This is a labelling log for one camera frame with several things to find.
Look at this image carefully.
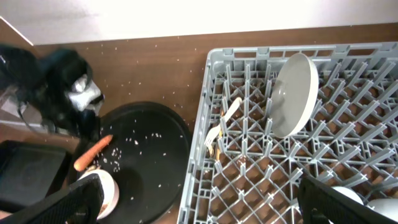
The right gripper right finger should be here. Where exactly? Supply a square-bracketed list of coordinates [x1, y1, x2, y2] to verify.
[298, 177, 397, 224]

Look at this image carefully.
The white plastic fork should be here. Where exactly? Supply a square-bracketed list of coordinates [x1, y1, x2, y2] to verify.
[204, 97, 243, 149]

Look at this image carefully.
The pink bowl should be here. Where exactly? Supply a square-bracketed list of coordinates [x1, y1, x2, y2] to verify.
[78, 169, 119, 220]

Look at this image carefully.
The white cup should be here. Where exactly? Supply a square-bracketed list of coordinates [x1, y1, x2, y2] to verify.
[333, 186, 364, 205]

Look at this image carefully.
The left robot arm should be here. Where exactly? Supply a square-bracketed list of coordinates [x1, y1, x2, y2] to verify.
[1, 44, 104, 141]

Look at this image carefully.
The round black serving tray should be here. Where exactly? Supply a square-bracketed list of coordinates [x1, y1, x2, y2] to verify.
[94, 102, 192, 224]

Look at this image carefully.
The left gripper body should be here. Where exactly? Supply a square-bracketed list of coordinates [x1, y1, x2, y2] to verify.
[53, 74, 104, 139]

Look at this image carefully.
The grey dishwasher rack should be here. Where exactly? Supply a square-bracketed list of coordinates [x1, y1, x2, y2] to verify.
[178, 42, 397, 223]

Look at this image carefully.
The blue cup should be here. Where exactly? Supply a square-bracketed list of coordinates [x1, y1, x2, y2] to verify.
[368, 198, 398, 222]

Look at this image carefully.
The grey plate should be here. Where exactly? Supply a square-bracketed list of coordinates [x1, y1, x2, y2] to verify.
[269, 53, 319, 138]

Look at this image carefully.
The clear plastic bin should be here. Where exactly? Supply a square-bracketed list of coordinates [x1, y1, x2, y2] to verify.
[1, 86, 67, 134]

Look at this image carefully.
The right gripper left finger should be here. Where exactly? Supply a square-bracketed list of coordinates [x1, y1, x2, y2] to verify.
[1, 174, 104, 224]

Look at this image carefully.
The orange carrot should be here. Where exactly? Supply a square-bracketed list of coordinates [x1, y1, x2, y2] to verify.
[73, 134, 113, 172]

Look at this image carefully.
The black rectangular tray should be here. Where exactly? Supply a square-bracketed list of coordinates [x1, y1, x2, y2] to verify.
[1, 140, 71, 213]

